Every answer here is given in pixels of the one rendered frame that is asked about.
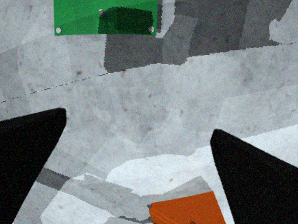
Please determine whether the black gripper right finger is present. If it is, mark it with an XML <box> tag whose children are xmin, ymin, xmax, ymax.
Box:
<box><xmin>210</xmin><ymin>128</ymin><xmax>298</xmax><ymax>224</ymax></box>

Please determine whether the green circuit board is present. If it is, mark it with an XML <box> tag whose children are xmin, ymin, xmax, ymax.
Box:
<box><xmin>53</xmin><ymin>0</ymin><xmax>157</xmax><ymax>36</ymax></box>

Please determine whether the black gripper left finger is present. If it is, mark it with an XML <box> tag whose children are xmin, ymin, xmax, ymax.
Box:
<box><xmin>0</xmin><ymin>108</ymin><xmax>67</xmax><ymax>224</ymax></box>

